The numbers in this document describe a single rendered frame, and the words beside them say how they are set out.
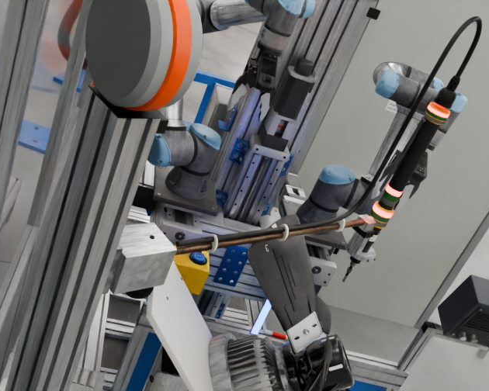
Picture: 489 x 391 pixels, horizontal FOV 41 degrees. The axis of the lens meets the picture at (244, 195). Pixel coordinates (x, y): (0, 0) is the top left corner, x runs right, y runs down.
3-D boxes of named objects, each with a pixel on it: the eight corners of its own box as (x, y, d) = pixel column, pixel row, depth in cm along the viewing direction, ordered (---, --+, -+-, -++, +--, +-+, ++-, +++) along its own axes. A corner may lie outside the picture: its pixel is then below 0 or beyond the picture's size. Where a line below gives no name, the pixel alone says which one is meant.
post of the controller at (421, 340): (399, 370, 212) (428, 326, 203) (397, 364, 215) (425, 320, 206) (407, 372, 213) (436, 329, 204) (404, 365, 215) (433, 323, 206)
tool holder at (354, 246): (355, 266, 138) (375, 230, 134) (333, 245, 142) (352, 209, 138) (379, 260, 144) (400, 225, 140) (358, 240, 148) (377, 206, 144)
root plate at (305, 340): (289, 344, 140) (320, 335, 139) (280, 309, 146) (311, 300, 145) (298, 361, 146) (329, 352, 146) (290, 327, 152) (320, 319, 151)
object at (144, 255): (104, 300, 93) (119, 254, 90) (82, 269, 97) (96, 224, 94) (162, 288, 100) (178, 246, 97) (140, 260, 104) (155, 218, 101)
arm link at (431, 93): (417, 81, 189) (424, 84, 179) (453, 96, 189) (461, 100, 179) (406, 105, 191) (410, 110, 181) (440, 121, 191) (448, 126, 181)
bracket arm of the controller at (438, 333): (423, 333, 204) (428, 326, 203) (421, 327, 207) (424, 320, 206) (487, 350, 210) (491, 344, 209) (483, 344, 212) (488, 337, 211)
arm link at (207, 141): (218, 172, 222) (231, 138, 216) (186, 174, 213) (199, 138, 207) (199, 153, 229) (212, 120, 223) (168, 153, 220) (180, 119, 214)
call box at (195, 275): (144, 286, 184) (155, 257, 179) (147, 264, 192) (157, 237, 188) (198, 299, 187) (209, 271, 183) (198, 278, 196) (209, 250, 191)
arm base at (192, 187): (165, 171, 230) (173, 147, 226) (205, 181, 234) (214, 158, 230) (164, 192, 217) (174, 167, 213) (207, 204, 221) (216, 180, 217)
